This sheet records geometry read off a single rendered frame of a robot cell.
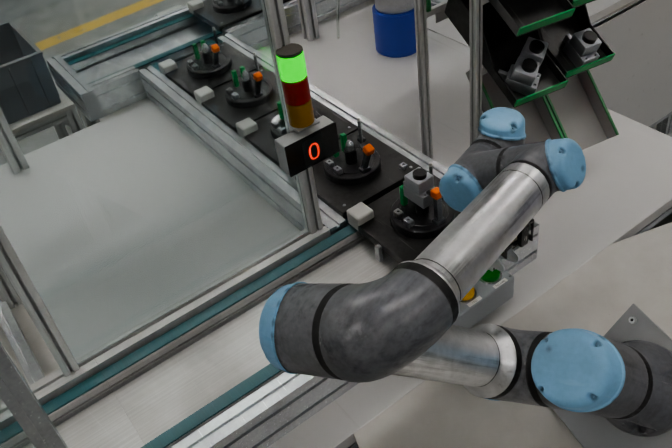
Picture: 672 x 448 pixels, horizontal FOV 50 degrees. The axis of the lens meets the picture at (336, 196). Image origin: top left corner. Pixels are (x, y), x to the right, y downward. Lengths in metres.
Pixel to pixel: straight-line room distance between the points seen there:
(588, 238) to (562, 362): 0.64
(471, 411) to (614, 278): 0.45
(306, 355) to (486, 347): 0.35
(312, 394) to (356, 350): 0.55
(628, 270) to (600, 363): 0.58
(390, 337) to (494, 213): 0.24
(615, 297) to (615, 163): 0.46
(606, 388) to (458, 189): 0.35
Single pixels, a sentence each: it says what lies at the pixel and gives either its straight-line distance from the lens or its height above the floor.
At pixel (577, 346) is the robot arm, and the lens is 1.12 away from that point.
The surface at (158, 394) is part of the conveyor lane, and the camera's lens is 1.45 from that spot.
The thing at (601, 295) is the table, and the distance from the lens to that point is 1.60.
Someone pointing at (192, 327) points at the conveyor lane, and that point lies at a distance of 1.49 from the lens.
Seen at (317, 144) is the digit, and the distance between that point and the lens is 1.42.
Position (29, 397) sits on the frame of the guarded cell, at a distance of 1.00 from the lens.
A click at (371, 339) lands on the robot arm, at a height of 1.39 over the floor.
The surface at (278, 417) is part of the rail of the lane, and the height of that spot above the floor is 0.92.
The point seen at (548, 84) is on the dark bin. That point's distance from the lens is 1.59.
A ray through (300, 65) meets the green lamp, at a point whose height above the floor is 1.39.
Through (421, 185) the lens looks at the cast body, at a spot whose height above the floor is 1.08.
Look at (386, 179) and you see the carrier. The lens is 1.70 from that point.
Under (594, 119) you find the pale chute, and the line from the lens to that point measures 1.79.
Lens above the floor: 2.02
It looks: 39 degrees down
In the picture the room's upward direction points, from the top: 9 degrees counter-clockwise
